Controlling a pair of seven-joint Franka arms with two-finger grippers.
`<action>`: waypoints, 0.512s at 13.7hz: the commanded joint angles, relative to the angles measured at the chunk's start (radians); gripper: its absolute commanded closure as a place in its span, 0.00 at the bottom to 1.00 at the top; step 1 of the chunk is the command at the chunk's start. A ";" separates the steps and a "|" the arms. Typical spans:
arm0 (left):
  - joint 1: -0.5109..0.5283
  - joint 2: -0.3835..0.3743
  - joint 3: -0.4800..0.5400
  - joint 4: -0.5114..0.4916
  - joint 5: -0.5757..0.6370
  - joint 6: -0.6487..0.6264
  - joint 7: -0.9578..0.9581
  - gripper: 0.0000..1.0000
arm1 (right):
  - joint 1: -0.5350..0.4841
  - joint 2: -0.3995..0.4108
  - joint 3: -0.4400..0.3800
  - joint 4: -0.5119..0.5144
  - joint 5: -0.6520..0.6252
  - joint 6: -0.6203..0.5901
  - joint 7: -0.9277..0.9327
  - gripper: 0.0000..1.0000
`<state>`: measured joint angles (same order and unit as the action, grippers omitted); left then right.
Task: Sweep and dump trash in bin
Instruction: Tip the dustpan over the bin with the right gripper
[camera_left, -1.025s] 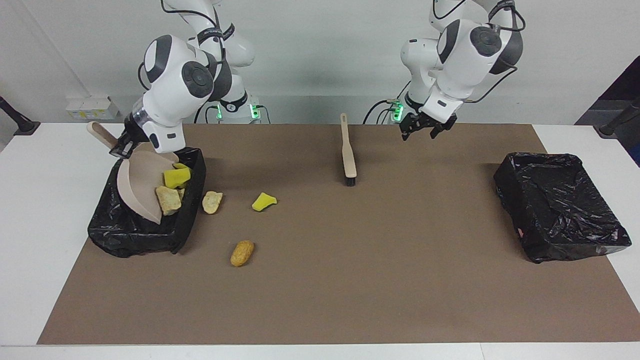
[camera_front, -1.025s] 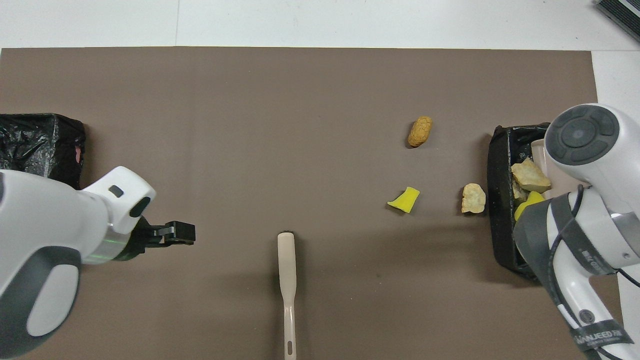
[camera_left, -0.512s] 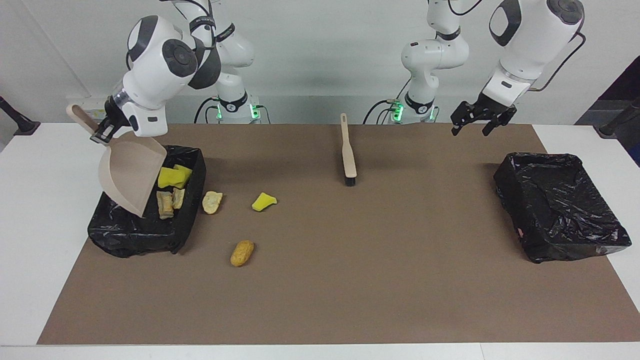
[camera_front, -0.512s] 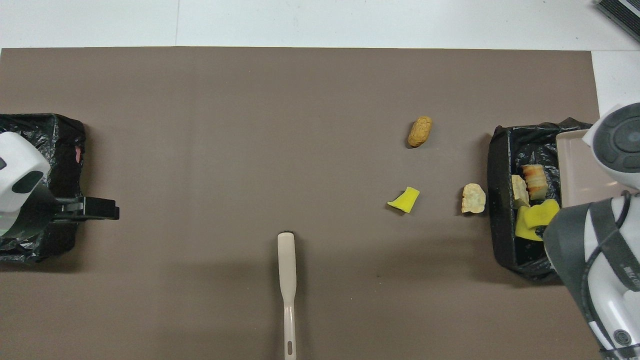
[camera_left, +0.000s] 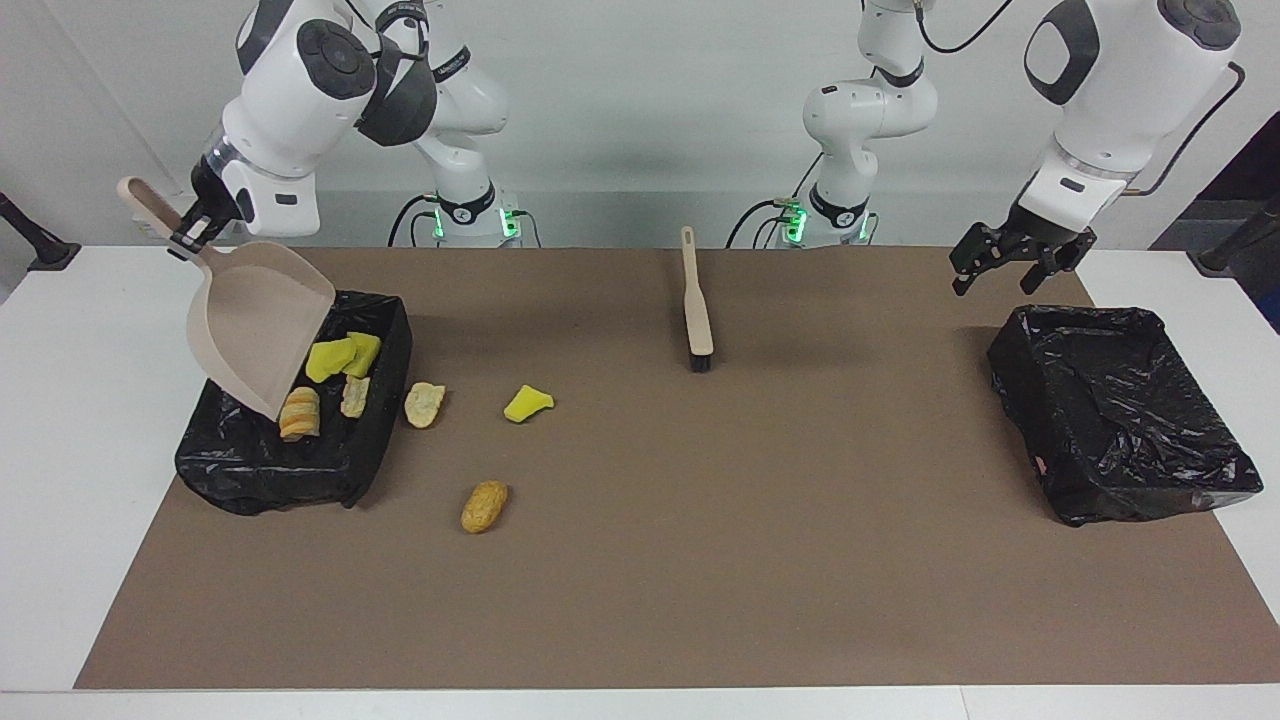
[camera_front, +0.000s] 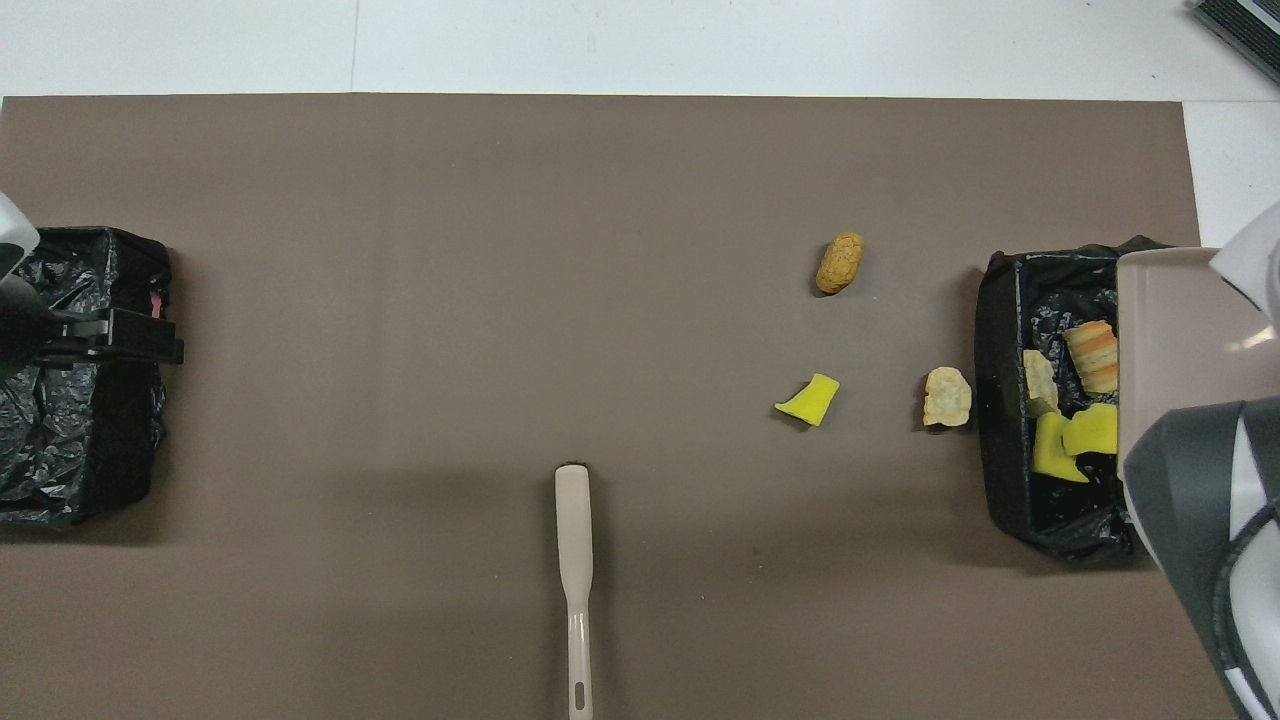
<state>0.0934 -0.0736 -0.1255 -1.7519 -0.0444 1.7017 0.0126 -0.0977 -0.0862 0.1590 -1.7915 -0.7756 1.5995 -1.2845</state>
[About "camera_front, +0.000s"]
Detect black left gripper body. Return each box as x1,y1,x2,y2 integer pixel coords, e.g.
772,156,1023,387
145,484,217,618
0,290,51,379

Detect beige brush black bristles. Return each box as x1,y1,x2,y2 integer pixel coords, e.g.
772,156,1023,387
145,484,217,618
555,463,595,720

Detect yellow sponge piece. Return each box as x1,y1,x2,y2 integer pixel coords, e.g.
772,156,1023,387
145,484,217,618
1062,402,1119,457
1032,410,1091,484
775,373,841,428

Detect beige striped bread piece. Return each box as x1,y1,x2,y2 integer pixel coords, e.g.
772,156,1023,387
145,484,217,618
1062,320,1119,396

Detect beige plastic dustpan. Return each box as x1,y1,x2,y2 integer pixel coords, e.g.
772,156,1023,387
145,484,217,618
1117,247,1280,481

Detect black bag lined bin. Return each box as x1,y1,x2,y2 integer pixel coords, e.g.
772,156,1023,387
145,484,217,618
975,236,1166,566
0,227,173,528

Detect brown table mat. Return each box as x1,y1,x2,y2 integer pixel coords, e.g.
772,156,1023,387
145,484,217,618
0,95,1253,720

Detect brown peanut shaped bread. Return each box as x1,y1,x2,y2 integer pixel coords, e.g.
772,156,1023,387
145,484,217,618
815,232,866,295

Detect dark ribbed panel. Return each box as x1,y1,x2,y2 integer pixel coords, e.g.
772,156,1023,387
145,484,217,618
1190,0,1280,86

